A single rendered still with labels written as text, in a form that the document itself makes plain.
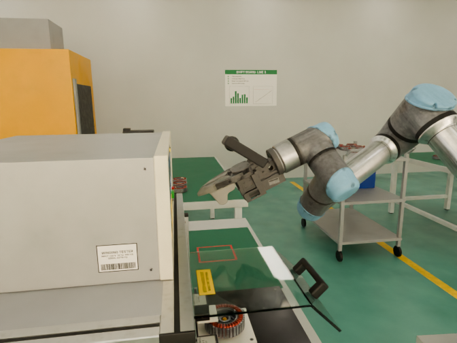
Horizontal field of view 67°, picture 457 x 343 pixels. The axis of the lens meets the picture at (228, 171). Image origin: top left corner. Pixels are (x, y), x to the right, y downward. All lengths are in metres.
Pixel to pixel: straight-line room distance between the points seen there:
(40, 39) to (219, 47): 2.75
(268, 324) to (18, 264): 0.70
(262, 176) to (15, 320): 0.56
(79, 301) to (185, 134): 5.46
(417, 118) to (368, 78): 5.81
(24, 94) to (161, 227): 3.89
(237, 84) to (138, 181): 5.53
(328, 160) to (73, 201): 0.54
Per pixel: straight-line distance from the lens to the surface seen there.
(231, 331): 1.00
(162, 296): 0.56
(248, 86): 6.07
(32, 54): 4.35
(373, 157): 1.07
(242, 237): 1.70
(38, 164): 0.57
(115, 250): 0.58
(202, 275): 0.71
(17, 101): 4.40
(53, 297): 0.61
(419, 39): 7.45
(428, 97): 1.07
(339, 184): 0.81
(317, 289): 0.71
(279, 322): 1.10
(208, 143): 6.00
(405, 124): 1.11
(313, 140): 0.85
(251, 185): 0.83
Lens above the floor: 1.40
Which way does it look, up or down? 12 degrees down
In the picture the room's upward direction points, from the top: 1 degrees counter-clockwise
